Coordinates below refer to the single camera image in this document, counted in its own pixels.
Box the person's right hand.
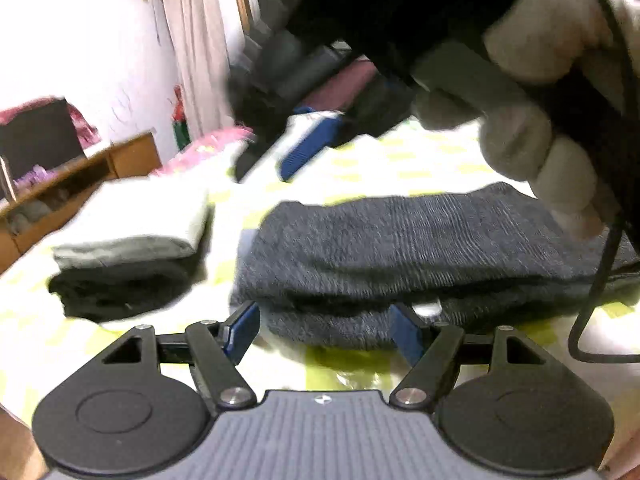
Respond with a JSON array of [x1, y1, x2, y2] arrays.
[[412, 0, 618, 243]]

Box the pink cloth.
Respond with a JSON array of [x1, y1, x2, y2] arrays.
[[0, 100, 101, 148]]

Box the maroon sofa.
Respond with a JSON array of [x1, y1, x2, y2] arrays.
[[305, 57, 381, 111]]

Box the black television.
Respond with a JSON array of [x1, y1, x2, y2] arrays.
[[0, 97, 86, 201]]

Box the black cable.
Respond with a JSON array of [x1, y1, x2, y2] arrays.
[[567, 0, 640, 363]]

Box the person's right forearm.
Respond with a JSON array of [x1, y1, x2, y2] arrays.
[[287, 0, 596, 78]]

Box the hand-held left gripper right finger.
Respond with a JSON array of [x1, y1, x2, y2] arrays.
[[390, 302, 546, 411]]

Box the beige curtain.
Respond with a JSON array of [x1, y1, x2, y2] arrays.
[[152, 0, 236, 141]]

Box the green checked plastic sheet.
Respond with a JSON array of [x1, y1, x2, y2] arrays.
[[0, 120, 640, 461]]

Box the purple cloth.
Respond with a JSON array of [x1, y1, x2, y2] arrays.
[[15, 165, 56, 186]]

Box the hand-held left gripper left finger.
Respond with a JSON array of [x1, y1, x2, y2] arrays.
[[102, 301, 261, 411]]

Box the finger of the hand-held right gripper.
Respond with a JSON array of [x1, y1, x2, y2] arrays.
[[277, 110, 348, 183]]

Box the folded light grey cloth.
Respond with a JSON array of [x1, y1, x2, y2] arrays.
[[52, 180, 211, 271]]

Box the folded black cloth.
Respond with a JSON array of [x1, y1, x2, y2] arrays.
[[47, 257, 193, 323]]

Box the red and green bag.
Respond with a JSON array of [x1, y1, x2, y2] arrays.
[[171, 85, 191, 151]]

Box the wooden cabinet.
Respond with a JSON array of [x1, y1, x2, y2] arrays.
[[0, 130, 163, 276]]

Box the dark grey checked pants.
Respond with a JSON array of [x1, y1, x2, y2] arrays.
[[230, 182, 640, 351]]

